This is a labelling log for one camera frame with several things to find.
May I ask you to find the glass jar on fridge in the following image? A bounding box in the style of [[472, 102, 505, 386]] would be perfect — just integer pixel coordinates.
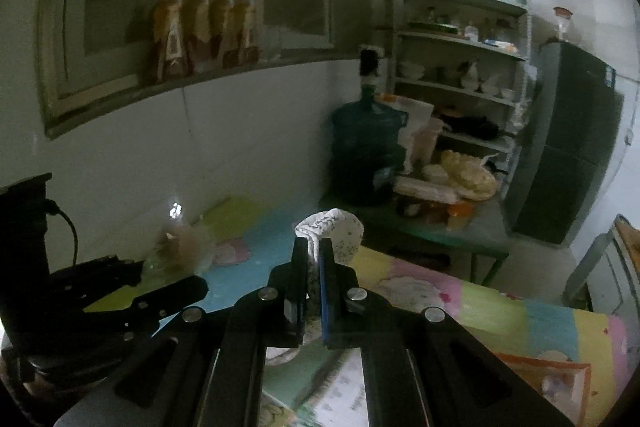
[[553, 5, 575, 42]]

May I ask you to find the mint green rectangular box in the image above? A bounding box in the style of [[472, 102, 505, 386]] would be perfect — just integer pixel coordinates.
[[262, 341, 344, 409]]

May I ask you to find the orange-rimmed cardboard box tray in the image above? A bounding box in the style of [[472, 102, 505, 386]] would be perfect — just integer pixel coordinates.
[[497, 353, 591, 426]]

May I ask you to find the dark green refrigerator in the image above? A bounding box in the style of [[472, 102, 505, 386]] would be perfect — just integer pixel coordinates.
[[504, 41, 624, 245]]

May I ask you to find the grey metal shelving unit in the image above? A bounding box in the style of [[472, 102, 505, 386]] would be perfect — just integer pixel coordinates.
[[392, 0, 532, 194]]

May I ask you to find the white floral cloth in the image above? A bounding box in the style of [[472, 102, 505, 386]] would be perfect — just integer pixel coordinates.
[[295, 208, 363, 346]]

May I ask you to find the black cable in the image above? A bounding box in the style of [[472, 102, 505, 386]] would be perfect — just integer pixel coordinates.
[[44, 200, 82, 268]]

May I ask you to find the white flat package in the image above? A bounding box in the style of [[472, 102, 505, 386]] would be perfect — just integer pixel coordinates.
[[394, 176, 460, 205]]

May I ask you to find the floral tissue pack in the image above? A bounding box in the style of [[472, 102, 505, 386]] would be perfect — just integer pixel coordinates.
[[292, 349, 369, 427]]

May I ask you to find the yellow round bread stack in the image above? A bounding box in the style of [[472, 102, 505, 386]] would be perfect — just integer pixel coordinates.
[[439, 150, 498, 202]]

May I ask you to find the wooden kitchen counter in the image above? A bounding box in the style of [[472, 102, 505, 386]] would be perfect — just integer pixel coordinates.
[[562, 215, 639, 334]]

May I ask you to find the green water jug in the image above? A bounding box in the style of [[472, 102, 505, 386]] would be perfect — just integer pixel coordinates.
[[329, 83, 408, 206]]

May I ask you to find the colourful patchwork cartoon mat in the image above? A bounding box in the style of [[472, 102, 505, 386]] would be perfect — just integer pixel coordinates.
[[110, 197, 631, 426]]

